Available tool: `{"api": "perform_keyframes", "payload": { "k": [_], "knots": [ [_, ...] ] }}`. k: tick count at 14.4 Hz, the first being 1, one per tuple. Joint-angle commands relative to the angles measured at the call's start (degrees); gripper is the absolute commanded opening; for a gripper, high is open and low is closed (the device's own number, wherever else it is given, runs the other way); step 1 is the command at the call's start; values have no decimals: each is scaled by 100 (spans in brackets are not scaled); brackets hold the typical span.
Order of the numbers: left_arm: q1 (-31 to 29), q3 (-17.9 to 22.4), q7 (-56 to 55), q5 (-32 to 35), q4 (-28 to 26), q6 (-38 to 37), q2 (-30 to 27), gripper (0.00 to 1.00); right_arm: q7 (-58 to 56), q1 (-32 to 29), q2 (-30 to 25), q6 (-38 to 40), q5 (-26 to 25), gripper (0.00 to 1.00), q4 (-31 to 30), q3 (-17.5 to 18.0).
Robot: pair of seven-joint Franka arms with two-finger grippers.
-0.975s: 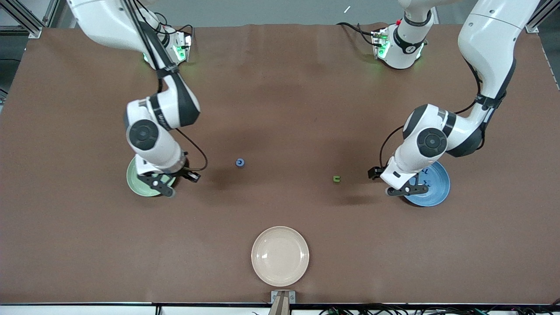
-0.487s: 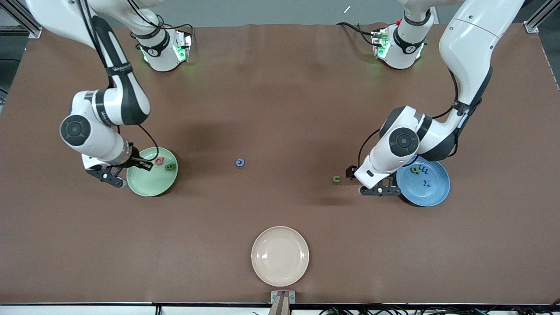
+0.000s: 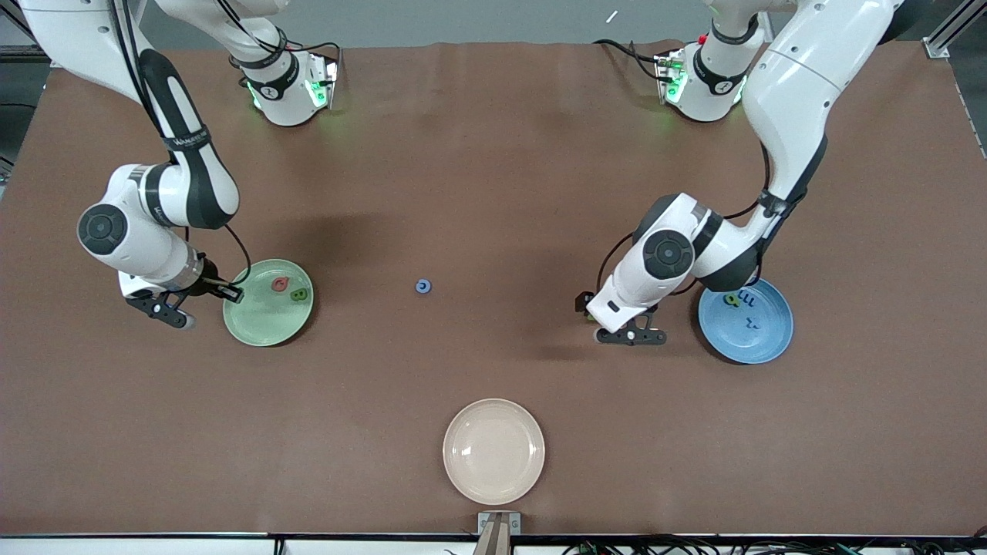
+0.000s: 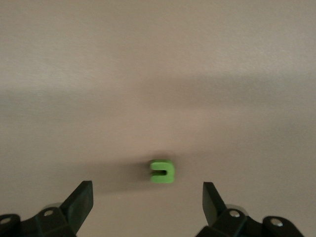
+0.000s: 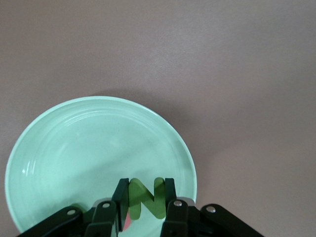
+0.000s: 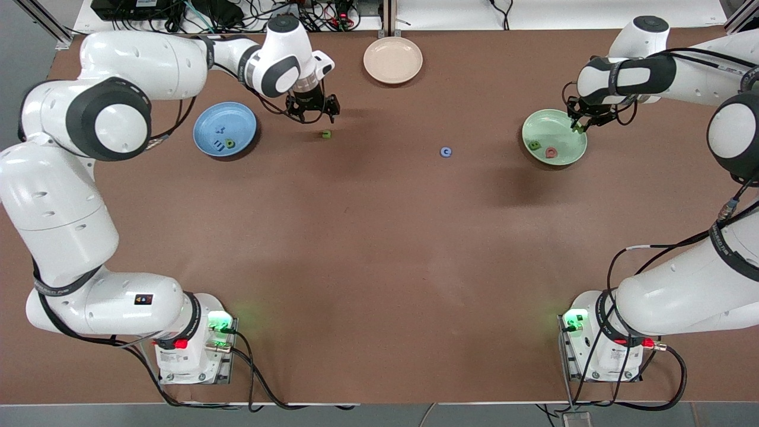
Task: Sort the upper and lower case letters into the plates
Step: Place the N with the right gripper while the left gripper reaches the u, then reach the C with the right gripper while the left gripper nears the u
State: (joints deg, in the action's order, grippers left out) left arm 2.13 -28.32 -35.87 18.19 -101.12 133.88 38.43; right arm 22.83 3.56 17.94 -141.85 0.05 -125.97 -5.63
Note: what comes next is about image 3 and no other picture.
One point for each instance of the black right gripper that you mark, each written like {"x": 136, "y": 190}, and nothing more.
{"x": 209, "y": 287}

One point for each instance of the pink letter Q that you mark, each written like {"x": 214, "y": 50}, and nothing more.
{"x": 275, "y": 287}

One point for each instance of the green lowercase letter b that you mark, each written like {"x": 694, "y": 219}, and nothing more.
{"x": 731, "y": 301}

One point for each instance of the blue lowercase letter m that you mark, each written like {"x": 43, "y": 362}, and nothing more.
{"x": 748, "y": 297}

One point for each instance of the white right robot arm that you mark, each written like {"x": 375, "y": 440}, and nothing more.
{"x": 131, "y": 247}

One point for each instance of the right arm base connector panel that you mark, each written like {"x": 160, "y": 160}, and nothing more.
{"x": 330, "y": 85}

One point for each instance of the left arm base connector panel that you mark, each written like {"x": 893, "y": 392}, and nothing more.
{"x": 661, "y": 73}

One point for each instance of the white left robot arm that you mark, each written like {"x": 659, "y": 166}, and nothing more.
{"x": 794, "y": 85}

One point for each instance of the light green plate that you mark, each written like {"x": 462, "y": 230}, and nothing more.
{"x": 266, "y": 324}

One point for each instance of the brown table mat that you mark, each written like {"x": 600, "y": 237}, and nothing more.
{"x": 493, "y": 193}

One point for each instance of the blue plate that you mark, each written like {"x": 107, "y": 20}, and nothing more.
{"x": 740, "y": 343}

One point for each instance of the beige plate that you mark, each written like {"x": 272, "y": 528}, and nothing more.
{"x": 493, "y": 451}

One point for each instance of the grey metal camera bracket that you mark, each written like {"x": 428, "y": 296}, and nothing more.
{"x": 484, "y": 524}

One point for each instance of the white table edge rail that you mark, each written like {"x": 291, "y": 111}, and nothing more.
{"x": 154, "y": 547}

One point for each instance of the aluminium frame profile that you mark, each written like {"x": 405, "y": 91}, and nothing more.
{"x": 27, "y": 52}
{"x": 937, "y": 48}

